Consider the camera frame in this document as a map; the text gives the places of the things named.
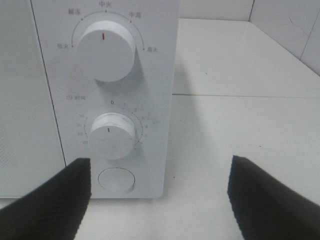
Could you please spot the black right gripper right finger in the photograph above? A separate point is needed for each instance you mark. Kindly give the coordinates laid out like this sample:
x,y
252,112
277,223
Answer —
x,y
266,209

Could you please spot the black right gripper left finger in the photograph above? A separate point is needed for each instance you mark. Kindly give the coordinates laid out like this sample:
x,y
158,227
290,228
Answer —
x,y
52,211

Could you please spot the white microwave door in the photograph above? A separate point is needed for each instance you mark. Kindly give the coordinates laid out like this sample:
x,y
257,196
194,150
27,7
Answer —
x,y
30,148

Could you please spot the round white door button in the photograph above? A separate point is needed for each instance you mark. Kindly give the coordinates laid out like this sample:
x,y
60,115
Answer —
x,y
116,179

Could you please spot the white dial knob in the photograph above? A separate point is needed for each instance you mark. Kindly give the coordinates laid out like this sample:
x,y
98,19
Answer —
x,y
112,136
106,51

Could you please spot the white microwave oven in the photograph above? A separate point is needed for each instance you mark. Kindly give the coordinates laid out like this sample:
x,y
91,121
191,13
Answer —
x,y
144,95

